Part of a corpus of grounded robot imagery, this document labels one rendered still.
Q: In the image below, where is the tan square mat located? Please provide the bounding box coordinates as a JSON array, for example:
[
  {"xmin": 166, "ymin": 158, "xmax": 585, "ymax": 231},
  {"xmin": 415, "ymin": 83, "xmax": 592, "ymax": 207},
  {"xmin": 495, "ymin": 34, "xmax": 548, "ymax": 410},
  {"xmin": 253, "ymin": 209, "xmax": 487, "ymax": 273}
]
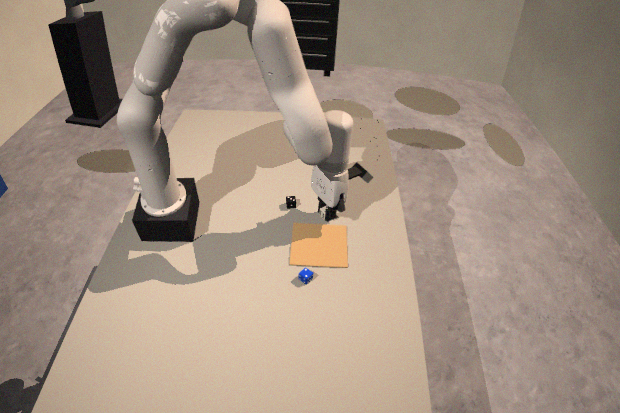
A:
[{"xmin": 290, "ymin": 223, "xmax": 348, "ymax": 268}]

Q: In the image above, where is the blue die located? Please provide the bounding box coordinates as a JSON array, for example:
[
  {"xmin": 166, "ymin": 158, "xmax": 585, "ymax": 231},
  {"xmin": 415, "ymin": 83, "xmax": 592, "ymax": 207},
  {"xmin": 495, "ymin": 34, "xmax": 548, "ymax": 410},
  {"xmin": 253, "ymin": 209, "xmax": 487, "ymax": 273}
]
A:
[{"xmin": 299, "ymin": 268, "xmax": 313, "ymax": 284}]

